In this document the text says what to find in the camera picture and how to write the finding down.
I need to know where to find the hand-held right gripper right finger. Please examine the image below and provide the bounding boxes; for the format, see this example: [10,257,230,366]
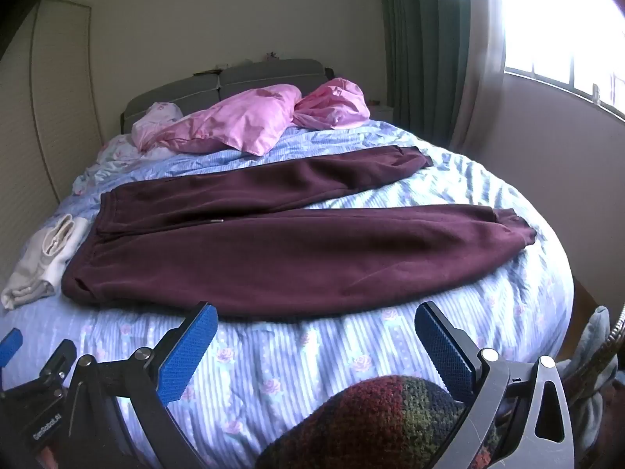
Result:
[414,301,575,469]

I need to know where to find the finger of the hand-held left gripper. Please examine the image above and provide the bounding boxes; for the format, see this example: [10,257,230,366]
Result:
[0,327,24,369]
[29,339,78,396]

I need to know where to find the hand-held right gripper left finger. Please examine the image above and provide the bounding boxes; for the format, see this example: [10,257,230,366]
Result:
[63,302,219,469]

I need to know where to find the maroon fleece pants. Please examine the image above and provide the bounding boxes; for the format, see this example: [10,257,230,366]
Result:
[61,145,538,318]

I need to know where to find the cream folded garment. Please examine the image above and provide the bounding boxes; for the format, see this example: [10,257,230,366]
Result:
[0,215,91,310]

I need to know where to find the multicolour knitted cloth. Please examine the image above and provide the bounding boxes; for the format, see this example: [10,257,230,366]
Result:
[256,375,500,469]

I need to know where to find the grey blue cloth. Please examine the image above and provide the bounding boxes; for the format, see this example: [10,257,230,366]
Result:
[557,305,619,450]

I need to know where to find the pink satin quilt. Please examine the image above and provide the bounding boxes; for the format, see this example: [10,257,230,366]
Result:
[132,84,304,156]

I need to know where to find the white floral pillow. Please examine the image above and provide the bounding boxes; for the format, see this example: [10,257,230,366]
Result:
[131,102,185,136]

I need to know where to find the white wardrobe door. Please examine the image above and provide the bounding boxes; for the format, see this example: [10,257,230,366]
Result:
[29,0,106,206]

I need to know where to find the bright pink crumpled cloth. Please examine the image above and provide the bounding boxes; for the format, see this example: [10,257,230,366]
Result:
[293,78,372,130]

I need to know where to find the green curtain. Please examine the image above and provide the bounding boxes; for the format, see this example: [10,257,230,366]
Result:
[378,0,509,153]

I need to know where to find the window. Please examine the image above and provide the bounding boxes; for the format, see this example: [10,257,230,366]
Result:
[488,0,625,121]

